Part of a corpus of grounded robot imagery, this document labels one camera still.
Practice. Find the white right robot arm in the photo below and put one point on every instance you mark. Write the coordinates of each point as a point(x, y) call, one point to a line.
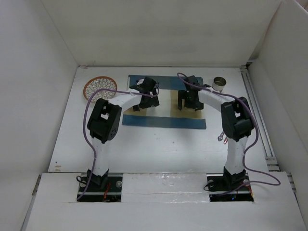
point(237, 124)

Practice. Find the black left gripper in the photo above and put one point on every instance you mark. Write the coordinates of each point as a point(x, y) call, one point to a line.
point(152, 103)

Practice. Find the floral orange rimmed plate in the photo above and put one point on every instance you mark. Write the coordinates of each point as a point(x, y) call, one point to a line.
point(101, 82)

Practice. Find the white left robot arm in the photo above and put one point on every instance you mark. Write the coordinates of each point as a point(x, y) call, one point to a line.
point(104, 122)

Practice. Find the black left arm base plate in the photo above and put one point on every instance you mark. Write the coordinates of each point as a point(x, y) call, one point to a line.
point(106, 189)

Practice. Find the iridescent rainbow fork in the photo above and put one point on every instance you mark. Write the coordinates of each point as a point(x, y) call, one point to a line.
point(220, 137)

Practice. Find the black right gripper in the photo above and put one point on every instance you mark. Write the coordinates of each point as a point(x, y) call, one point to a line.
point(183, 95)

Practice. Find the white foam front block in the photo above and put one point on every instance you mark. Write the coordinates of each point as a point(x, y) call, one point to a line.
point(164, 188)

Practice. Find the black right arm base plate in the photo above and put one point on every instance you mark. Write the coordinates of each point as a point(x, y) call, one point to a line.
point(221, 191)

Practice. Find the white cup brown base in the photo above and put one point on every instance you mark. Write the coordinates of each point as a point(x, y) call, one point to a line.
point(218, 84)

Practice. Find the blue beige checked placemat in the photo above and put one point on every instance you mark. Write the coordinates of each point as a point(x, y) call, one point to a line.
point(166, 114)

